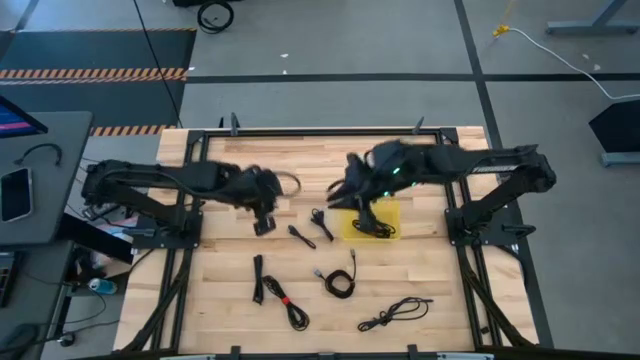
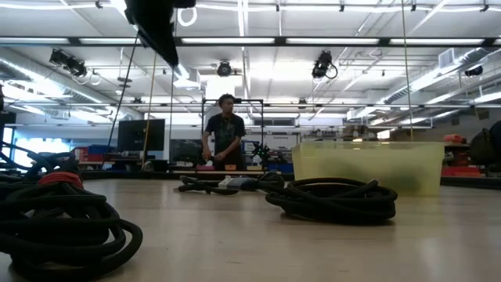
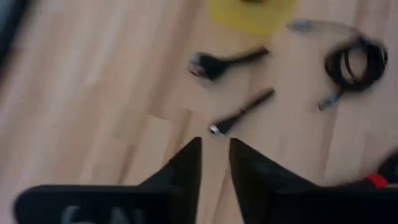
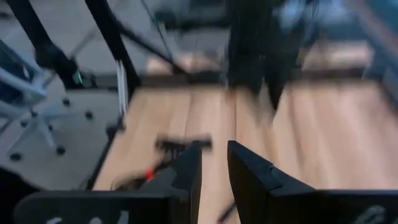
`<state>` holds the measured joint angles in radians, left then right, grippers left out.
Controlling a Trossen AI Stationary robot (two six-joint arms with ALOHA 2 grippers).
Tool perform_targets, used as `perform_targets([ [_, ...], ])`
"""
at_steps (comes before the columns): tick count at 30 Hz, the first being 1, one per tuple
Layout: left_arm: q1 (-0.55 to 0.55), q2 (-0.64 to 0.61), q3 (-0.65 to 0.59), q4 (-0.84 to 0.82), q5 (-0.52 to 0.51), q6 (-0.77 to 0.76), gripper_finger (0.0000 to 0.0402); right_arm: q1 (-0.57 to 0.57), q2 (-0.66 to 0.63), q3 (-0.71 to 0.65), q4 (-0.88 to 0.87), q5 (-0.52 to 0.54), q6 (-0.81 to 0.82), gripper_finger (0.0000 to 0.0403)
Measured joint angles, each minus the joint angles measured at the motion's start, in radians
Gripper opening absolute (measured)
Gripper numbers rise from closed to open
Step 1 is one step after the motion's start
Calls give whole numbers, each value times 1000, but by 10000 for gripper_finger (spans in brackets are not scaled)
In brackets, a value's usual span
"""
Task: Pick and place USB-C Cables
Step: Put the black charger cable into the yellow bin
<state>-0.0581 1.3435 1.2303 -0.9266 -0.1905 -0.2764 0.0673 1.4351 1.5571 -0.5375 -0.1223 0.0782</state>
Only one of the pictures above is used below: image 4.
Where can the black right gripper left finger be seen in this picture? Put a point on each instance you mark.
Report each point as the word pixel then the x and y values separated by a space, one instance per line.
pixel 174 193

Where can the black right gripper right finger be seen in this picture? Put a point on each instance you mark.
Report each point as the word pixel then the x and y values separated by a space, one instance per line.
pixel 258 193

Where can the grey office chair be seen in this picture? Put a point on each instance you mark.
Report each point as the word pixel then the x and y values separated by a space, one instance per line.
pixel 34 124

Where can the black aluminium rig frame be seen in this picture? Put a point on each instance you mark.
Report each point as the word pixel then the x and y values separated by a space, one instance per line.
pixel 105 31

